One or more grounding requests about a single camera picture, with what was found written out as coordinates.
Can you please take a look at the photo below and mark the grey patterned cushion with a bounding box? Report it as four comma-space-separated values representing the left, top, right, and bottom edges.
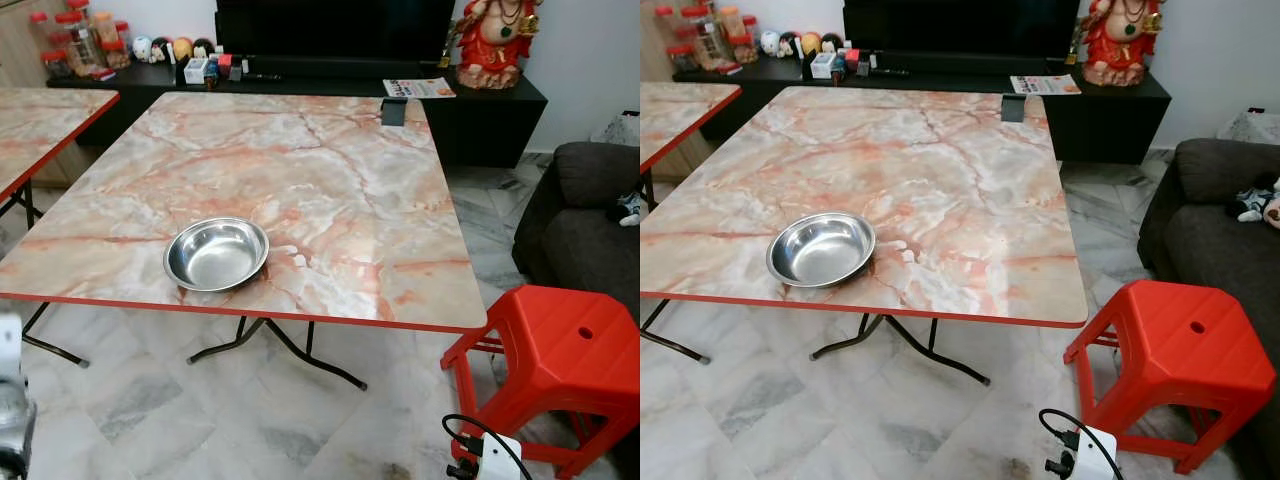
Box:
590, 111, 641, 147
1217, 109, 1280, 147

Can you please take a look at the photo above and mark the printed paper leaflet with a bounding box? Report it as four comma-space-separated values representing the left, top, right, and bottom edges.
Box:
382, 77, 458, 100
1009, 74, 1083, 97

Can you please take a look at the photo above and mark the black TV console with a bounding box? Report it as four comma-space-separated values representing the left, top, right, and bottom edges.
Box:
46, 58, 550, 170
671, 53, 1172, 167

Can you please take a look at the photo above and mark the dark brown sofa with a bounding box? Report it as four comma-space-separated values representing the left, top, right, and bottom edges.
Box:
512, 141, 641, 323
1137, 137, 1280, 480

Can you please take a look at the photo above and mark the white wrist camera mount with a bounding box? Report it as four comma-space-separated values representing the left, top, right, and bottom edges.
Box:
1074, 426, 1119, 480
0, 314, 24, 380
477, 431, 524, 480

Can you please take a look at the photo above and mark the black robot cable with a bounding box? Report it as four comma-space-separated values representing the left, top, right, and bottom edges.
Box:
1037, 407, 1127, 480
442, 413, 535, 480

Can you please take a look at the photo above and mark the light wooden cabinet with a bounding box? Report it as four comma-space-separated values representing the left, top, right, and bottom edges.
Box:
0, 0, 63, 89
640, 0, 679, 84

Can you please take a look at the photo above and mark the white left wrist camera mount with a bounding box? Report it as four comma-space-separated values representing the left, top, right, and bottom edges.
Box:
0, 314, 24, 380

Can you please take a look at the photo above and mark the red plastic stool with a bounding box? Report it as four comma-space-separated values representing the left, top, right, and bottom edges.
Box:
1063, 279, 1278, 476
441, 285, 641, 480

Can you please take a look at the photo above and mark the marble-pattern folding table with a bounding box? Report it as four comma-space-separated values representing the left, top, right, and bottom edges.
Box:
640, 86, 1090, 387
640, 81, 743, 211
0, 87, 120, 229
0, 92, 489, 392

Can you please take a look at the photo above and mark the black television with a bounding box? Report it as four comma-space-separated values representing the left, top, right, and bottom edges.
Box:
215, 0, 457, 63
842, 0, 1082, 58

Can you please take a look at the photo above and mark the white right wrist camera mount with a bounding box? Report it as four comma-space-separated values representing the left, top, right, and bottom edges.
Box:
477, 431, 524, 480
1074, 426, 1119, 480

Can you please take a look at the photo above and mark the red laughing Buddha statue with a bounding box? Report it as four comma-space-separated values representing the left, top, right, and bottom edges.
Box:
454, 0, 544, 92
1079, 0, 1167, 89

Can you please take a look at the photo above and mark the stainless steel bowl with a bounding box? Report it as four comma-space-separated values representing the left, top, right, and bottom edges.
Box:
766, 212, 878, 290
164, 217, 271, 293

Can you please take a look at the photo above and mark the tall clear jar red lid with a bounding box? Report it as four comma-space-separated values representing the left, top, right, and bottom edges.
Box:
681, 4, 729, 67
55, 9, 105, 74

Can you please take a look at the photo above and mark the snack jar red lid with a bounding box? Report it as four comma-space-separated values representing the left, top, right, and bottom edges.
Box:
720, 6, 759, 65
95, 11, 133, 70

